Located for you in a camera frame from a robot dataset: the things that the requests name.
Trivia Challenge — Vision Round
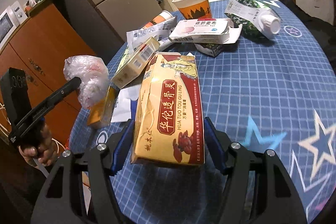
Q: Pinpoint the small orange box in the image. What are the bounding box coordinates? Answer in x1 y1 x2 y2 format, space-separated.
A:
87 86 118 129

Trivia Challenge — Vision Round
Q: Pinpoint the yellow red medicine box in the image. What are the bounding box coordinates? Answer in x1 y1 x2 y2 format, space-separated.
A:
131 52 205 165

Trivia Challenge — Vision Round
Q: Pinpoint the clear plastic bag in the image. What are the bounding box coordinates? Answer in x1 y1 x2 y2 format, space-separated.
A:
63 55 109 109

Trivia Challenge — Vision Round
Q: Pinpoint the cream cigarette box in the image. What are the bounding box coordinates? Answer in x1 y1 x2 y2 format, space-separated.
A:
111 37 160 89

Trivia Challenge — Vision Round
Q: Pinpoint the white red medicine box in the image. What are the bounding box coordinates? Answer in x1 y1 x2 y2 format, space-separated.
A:
169 18 243 44

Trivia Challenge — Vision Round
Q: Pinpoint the white blue mask packet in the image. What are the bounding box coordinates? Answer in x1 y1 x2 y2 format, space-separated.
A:
126 16 177 53

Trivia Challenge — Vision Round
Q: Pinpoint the green white milk carton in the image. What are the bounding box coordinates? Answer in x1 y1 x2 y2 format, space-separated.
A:
224 0 281 39

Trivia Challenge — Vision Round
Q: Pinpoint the person's left hand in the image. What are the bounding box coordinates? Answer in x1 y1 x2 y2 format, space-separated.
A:
19 123 58 169

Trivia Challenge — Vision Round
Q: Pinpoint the white paper sheet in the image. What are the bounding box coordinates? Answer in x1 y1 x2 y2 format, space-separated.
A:
110 84 141 123

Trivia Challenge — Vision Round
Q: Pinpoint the orange wooden cabinet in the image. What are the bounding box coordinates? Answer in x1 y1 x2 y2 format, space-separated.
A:
0 0 96 146

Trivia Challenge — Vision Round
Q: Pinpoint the white microwave oven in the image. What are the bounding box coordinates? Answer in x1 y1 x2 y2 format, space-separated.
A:
0 1 27 49

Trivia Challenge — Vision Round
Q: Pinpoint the blue star grid tablecloth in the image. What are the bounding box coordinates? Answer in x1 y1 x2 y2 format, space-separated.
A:
68 0 336 224

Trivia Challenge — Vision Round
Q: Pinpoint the small dark crushed carton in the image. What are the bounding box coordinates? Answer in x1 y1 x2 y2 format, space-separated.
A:
195 43 224 57

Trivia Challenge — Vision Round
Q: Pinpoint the orange white tube packet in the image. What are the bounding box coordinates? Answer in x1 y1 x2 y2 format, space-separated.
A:
142 10 173 30

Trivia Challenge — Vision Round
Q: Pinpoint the orange paper cup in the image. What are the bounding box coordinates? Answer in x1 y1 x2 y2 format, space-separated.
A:
172 0 212 19

